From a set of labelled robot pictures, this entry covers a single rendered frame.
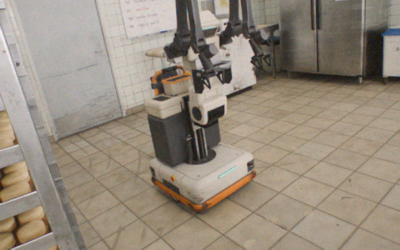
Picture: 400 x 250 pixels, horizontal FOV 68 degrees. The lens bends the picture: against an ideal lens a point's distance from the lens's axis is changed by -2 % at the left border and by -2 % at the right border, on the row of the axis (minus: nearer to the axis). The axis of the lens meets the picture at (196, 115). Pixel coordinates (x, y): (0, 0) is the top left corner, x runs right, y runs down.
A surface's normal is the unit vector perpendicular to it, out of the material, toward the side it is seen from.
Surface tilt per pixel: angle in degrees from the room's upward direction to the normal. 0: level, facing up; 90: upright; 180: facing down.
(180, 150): 90
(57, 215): 90
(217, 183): 90
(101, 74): 90
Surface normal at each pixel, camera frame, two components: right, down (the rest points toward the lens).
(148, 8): 0.62, 0.17
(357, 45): -0.76, 0.32
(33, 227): -0.15, -0.93
